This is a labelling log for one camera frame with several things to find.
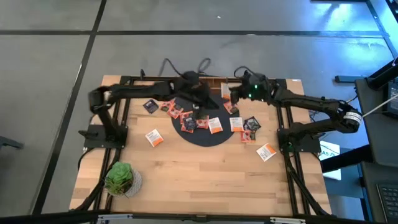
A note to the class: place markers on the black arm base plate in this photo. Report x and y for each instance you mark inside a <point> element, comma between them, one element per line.
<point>306,144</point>
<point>93,140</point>

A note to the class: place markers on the black desk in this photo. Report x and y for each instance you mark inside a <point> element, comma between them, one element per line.
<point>373,130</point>

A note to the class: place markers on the white paper sign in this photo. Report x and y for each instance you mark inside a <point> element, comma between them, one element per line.
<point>329,155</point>

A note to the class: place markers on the black keyboard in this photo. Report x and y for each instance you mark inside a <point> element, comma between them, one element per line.
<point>388,202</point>

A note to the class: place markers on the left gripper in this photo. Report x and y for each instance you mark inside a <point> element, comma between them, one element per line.
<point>199,95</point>

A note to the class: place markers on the dark chair base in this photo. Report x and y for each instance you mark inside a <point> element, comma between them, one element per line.
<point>9,142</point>

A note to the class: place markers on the white orange tea packet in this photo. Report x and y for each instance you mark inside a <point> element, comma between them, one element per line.
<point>236,124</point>
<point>266,152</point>
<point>215,125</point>
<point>154,137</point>
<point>224,91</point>

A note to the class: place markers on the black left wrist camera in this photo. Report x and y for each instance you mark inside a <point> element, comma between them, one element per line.
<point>190,77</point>

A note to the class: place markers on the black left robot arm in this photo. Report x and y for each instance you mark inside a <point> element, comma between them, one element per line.
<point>133,91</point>

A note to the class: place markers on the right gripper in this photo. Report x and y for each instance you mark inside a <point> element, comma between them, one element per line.
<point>258,96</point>

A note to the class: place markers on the wooden tea organizer box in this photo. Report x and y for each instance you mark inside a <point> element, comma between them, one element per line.
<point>214,81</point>

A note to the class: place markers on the dark desk with keyboard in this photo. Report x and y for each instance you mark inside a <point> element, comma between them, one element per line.
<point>370,193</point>

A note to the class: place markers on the black diagonal beam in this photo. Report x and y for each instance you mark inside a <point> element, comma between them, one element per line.
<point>345,160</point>

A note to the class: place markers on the silver metal bracket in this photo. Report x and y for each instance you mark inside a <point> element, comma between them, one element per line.
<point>115,217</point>
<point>287,220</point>

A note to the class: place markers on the black foot bar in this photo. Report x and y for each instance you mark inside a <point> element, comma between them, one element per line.
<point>348,78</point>

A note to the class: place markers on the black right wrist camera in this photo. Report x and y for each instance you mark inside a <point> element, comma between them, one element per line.
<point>254,81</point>

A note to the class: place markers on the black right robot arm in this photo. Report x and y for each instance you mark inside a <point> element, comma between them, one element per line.
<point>311,104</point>

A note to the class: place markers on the green succulent in white pot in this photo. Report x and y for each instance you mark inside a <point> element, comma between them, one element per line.
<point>119,175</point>

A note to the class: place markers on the round dark woven placemat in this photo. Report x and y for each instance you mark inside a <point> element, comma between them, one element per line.
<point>202,138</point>

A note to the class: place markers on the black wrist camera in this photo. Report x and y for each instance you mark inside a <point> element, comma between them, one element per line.
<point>254,81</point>
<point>190,77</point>

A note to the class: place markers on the red fruit tea packet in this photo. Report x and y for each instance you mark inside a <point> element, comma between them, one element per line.
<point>229,107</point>
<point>246,137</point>
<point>184,129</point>
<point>175,112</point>
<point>185,115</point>
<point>202,124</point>
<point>165,106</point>

